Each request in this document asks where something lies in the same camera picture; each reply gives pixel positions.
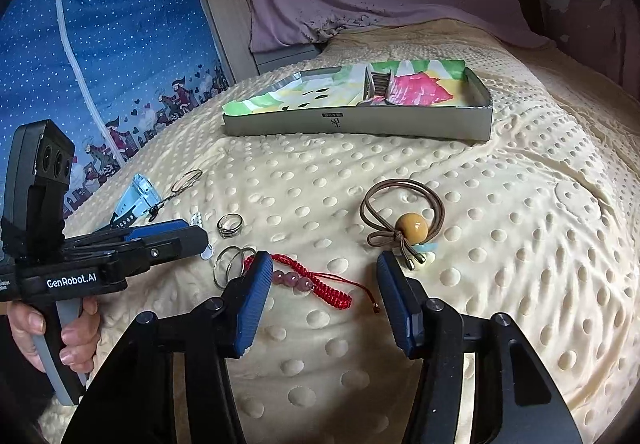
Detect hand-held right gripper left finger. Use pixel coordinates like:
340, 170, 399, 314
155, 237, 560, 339
60, 251, 274, 444

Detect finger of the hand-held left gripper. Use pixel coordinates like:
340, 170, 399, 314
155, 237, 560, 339
100, 225, 209, 276
62, 219, 190, 251

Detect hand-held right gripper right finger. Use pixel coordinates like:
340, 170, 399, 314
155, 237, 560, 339
376, 251, 583, 444

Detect thin wire hoop keychain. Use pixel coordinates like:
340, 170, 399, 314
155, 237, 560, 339
147, 169, 204, 222

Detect silver split key rings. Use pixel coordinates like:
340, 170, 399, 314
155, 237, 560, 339
213, 245, 257, 289

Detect light blue smart watch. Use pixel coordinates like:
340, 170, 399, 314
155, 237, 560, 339
109, 174, 162, 231

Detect grey shallow box tray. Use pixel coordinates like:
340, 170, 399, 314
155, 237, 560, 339
221, 58, 494, 142

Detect metal hair clip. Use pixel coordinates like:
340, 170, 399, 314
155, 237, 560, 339
361, 65, 401, 106

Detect person's left hand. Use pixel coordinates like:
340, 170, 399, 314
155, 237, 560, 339
7, 298, 102, 377

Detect cream dotted blanket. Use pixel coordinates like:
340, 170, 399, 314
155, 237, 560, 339
37, 22, 640, 444

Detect blue patterned fabric panel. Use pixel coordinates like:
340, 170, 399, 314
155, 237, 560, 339
0, 0, 231, 220

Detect painted paper sheet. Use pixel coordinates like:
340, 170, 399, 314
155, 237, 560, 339
223, 59, 483, 115

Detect pink curtain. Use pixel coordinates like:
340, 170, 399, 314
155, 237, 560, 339
600, 0, 640, 90

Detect silver finger ring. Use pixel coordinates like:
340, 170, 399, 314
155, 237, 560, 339
217, 214, 244, 239

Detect red braided bead bracelet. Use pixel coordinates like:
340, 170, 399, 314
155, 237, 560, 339
243, 254, 382, 314

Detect brown hair tie yellow bead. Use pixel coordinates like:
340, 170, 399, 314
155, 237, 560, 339
360, 179, 445, 270

